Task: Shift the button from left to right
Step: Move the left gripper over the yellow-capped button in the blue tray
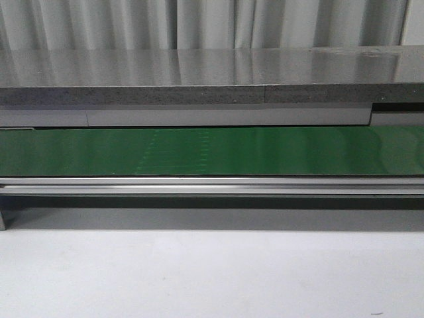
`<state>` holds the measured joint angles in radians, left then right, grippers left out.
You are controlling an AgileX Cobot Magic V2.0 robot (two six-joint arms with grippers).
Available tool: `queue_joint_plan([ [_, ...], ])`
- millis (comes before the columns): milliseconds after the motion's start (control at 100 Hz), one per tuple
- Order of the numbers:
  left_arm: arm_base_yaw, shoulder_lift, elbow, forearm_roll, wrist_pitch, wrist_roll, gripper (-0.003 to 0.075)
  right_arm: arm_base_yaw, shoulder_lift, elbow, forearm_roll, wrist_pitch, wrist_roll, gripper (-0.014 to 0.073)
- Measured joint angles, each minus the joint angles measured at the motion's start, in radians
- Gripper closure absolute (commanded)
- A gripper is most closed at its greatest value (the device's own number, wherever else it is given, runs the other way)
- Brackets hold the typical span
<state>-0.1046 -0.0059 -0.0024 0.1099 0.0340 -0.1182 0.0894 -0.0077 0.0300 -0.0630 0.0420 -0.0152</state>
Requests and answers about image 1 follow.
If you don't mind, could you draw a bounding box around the green conveyor belt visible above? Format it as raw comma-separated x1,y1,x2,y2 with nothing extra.
1,126,423,177

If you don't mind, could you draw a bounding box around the grey stone slab bench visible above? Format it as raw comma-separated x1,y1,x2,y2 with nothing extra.
1,46,423,105

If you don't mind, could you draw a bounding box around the white pleated curtain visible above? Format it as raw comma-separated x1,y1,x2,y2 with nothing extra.
1,1,423,50

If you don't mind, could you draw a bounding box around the aluminium front conveyor rail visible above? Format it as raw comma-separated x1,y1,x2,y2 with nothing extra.
1,176,423,195

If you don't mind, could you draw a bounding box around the grey rear conveyor rail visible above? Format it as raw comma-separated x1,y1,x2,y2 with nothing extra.
1,102,423,129

